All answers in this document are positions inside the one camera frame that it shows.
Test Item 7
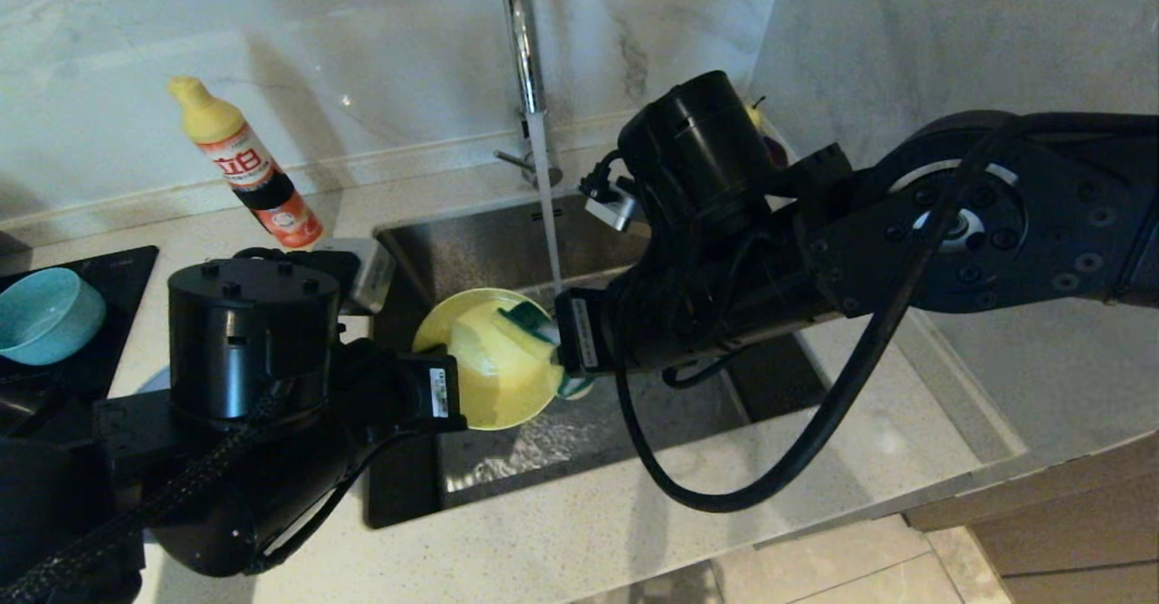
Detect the light wood cabinet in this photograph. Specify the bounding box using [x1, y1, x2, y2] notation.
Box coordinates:
[903, 436, 1159, 604]

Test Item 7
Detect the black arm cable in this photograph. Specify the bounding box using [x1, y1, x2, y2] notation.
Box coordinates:
[616, 113, 1159, 514]
[0, 387, 300, 604]

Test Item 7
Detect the stainless steel sink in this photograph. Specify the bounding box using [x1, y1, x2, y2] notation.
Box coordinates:
[364, 174, 832, 530]

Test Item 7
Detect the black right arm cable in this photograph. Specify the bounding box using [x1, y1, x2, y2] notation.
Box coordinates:
[616, 113, 1159, 514]

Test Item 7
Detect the running water stream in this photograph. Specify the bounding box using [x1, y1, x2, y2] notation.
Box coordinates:
[528, 110, 567, 295]

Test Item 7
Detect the yellow bowl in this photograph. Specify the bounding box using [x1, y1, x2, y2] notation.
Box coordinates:
[412, 288, 567, 431]

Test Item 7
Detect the teal bowl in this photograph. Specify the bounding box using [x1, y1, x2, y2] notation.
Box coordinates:
[0, 267, 107, 367]

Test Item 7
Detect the yellow dish soap bottle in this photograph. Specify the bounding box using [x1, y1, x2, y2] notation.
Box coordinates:
[168, 76, 325, 250]

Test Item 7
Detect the green and yellow sponge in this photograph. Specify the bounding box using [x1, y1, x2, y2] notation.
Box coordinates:
[496, 301, 594, 401]

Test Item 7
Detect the chrome kitchen faucet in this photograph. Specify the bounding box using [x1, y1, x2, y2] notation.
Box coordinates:
[496, 0, 564, 191]

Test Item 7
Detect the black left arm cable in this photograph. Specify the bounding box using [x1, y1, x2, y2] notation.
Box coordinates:
[0, 387, 300, 604]

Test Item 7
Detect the black induction cooktop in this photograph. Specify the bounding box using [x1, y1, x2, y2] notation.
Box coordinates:
[0, 244, 159, 446]

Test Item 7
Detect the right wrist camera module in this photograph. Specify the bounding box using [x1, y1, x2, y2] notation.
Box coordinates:
[584, 169, 646, 232]

